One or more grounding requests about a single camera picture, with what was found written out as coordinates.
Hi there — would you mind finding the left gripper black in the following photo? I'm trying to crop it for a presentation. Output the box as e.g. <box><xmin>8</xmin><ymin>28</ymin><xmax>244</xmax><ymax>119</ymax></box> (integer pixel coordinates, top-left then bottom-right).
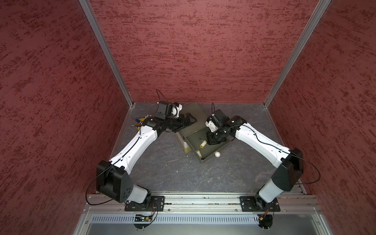
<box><xmin>165</xmin><ymin>113</ymin><xmax>197</xmax><ymax>132</ymax></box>

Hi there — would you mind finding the olive top drawer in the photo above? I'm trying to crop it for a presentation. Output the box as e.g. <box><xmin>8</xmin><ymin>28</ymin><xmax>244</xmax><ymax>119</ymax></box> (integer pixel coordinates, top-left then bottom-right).
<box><xmin>178</xmin><ymin>127</ymin><xmax>230</xmax><ymax>163</ymax></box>

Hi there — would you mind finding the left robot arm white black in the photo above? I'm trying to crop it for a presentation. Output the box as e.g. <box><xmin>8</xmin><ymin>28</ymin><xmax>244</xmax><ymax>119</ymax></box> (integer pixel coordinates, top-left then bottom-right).
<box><xmin>95</xmin><ymin>101</ymin><xmax>197</xmax><ymax>204</ymax></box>

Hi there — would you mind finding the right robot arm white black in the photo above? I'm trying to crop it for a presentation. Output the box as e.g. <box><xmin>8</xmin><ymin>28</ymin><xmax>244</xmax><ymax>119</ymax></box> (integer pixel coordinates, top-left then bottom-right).
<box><xmin>205</xmin><ymin>110</ymin><xmax>304</xmax><ymax>211</ymax></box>

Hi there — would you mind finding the white middle drawer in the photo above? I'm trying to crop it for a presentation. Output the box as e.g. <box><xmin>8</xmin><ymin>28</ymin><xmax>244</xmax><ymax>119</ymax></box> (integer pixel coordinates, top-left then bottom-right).
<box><xmin>175</xmin><ymin>133</ymin><xmax>187</xmax><ymax>148</ymax></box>

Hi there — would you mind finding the yellow bottom drawer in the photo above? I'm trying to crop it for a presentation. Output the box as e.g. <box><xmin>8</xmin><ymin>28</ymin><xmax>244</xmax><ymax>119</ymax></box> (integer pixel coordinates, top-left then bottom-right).
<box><xmin>183</xmin><ymin>143</ymin><xmax>192</xmax><ymax>153</ymax></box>

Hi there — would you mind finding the yellow pencil cup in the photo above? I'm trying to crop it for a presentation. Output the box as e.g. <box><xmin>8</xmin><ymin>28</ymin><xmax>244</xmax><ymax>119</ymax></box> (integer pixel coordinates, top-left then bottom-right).
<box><xmin>135</xmin><ymin>117</ymin><xmax>146</xmax><ymax>130</ymax></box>

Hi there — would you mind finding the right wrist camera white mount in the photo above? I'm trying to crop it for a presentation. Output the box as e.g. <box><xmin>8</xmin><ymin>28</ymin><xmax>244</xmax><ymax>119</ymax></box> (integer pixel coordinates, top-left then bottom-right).
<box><xmin>205</xmin><ymin>115</ymin><xmax>218</xmax><ymax>133</ymax></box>

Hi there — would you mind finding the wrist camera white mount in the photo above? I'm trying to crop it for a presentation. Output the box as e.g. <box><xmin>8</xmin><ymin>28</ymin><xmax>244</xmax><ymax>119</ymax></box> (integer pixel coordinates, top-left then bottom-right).
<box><xmin>205</xmin><ymin>115</ymin><xmax>218</xmax><ymax>133</ymax></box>
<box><xmin>171</xmin><ymin>102</ymin><xmax>183</xmax><ymax>118</ymax></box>

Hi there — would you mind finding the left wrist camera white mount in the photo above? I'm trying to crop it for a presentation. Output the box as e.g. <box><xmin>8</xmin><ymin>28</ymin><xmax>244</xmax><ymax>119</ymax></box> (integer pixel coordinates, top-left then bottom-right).
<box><xmin>171</xmin><ymin>102</ymin><xmax>183</xmax><ymax>118</ymax></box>

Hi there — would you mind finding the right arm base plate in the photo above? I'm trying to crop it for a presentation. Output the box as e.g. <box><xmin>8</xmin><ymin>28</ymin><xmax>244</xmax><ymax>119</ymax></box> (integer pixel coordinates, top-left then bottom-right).
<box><xmin>240</xmin><ymin>196</ymin><xmax>281</xmax><ymax>212</ymax></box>

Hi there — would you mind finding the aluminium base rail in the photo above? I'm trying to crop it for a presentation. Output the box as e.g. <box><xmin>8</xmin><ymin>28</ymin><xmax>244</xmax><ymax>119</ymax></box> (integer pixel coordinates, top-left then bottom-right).
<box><xmin>74</xmin><ymin>193</ymin><xmax>332</xmax><ymax>235</ymax></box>

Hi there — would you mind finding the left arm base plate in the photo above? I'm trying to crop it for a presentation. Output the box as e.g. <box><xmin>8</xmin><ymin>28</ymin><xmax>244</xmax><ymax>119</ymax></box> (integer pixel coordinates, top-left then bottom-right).
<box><xmin>124</xmin><ymin>195</ymin><xmax>165</xmax><ymax>213</ymax></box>

